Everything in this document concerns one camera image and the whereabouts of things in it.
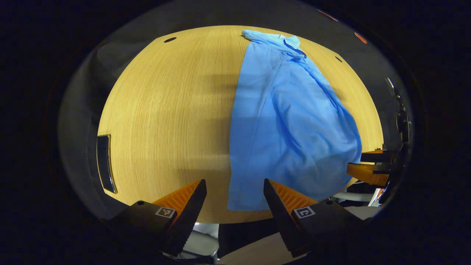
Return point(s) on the light blue T-shirt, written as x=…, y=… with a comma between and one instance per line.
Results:
x=287, y=129

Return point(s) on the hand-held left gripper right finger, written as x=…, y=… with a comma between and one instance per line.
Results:
x=281, y=217

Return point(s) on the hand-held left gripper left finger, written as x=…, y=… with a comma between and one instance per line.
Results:
x=187, y=217

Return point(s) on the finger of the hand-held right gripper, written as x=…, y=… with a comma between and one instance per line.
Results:
x=368, y=175
x=375, y=156

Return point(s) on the dark flat rectangular device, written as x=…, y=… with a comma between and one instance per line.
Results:
x=105, y=162

